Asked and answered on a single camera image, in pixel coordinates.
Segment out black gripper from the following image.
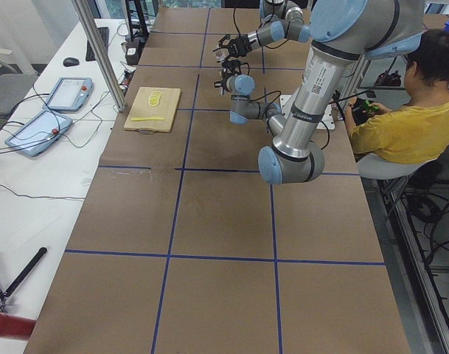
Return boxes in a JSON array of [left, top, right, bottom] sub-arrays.
[[216, 34, 251, 63], [214, 59, 248, 94]]

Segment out clear glass cup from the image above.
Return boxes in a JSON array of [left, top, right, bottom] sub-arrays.
[[213, 48, 229, 63]]

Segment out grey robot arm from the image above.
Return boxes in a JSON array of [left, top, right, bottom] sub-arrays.
[[215, 0, 424, 184], [214, 1, 310, 63]]

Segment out bamboo cutting board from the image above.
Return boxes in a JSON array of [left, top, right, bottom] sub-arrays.
[[124, 87, 181, 133]]

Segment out yellow plastic knife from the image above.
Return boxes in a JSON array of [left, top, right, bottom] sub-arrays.
[[130, 116, 166, 122]]

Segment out black keyboard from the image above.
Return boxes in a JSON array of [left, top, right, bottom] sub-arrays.
[[85, 25, 111, 62]]

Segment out black computer mouse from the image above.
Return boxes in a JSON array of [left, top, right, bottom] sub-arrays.
[[63, 57, 80, 67]]

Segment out teach pendant far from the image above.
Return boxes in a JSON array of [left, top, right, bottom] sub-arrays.
[[43, 77, 94, 113]]

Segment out teach pendant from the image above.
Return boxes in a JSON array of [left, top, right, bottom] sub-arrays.
[[5, 109, 73, 157], [43, 77, 94, 113]]

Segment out person in yellow shirt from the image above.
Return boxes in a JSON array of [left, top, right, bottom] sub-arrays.
[[345, 29, 449, 164]]

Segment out teach pendant near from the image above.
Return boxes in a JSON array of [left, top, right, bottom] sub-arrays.
[[5, 109, 73, 157]]

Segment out grey office chair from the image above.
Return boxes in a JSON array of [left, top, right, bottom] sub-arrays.
[[357, 153, 436, 220]]

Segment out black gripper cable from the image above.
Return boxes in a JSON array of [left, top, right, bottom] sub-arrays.
[[232, 0, 284, 49], [249, 89, 332, 150]]

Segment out aluminium frame post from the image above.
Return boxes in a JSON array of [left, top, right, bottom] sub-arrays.
[[72, 0, 126, 112]]

